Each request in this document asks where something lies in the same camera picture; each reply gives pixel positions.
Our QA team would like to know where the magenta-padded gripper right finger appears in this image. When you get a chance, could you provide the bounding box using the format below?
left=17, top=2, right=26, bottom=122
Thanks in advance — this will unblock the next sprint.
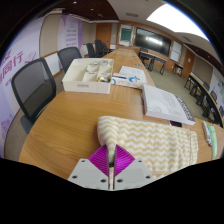
left=112, top=143, right=157, bottom=191

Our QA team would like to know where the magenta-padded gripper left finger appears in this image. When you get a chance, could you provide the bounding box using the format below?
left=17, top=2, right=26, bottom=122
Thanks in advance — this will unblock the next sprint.
left=67, top=144, right=111, bottom=191

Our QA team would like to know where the cream zigzag striped towel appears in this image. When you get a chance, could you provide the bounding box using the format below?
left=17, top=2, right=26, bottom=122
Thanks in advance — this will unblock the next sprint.
left=96, top=115, right=200, bottom=179

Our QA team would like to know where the dark phone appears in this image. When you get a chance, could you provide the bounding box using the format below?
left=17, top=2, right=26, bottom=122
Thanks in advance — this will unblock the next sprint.
left=168, top=119, right=184, bottom=129

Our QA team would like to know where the large white book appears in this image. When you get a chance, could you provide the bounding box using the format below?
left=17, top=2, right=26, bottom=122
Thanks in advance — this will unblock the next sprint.
left=141, top=83, right=197, bottom=126

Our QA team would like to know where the white compartment box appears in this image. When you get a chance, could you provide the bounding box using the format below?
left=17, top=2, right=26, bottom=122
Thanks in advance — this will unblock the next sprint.
left=61, top=57, right=115, bottom=95

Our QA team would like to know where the blue and white tissue pack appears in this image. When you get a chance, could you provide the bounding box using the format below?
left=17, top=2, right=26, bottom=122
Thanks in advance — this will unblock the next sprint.
left=110, top=73, right=144, bottom=89

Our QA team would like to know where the black mesh office chair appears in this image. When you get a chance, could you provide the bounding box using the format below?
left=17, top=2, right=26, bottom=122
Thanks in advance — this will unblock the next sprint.
left=10, top=57, right=58, bottom=134
left=56, top=46, right=83, bottom=74

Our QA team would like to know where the long curved wooden table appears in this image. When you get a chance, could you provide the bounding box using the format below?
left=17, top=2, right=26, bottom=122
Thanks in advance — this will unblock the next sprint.
left=184, top=72, right=223, bottom=128

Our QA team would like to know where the group of dark chairs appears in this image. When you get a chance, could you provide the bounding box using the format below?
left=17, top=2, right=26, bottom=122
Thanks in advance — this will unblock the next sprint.
left=196, top=81, right=224, bottom=118

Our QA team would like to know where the small wooden side desk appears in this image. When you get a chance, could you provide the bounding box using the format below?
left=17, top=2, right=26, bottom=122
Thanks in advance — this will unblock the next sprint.
left=172, top=62, right=185, bottom=77

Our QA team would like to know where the dark-legged wooden desk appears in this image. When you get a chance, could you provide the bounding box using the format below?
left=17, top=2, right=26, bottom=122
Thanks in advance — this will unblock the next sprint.
left=138, top=49, right=168, bottom=75

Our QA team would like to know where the brown wooden door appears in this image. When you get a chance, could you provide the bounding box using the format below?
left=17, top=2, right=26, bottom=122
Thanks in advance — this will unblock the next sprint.
left=182, top=48, right=196, bottom=80
left=95, top=22, right=113, bottom=49

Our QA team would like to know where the row of black chairs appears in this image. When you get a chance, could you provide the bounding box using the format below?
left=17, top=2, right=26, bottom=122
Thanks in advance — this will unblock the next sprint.
left=85, top=39, right=113, bottom=59

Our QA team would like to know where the white whiteboard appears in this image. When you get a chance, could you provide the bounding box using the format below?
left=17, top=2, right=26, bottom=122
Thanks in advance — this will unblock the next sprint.
left=170, top=40, right=184, bottom=63

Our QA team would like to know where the purple and white banner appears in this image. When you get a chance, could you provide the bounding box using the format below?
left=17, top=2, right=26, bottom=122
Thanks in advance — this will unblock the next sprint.
left=57, top=14, right=84, bottom=51

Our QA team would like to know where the bright ceiling light panel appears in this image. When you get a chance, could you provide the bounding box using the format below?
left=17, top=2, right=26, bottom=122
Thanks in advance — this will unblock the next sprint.
left=145, top=3, right=210, bottom=42

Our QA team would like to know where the large black wall screen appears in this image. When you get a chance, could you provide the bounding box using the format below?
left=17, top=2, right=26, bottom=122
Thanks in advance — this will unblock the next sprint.
left=133, top=27, right=173, bottom=58

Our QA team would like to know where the green wall board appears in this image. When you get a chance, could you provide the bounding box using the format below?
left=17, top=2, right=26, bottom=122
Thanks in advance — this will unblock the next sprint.
left=118, top=23, right=134, bottom=47

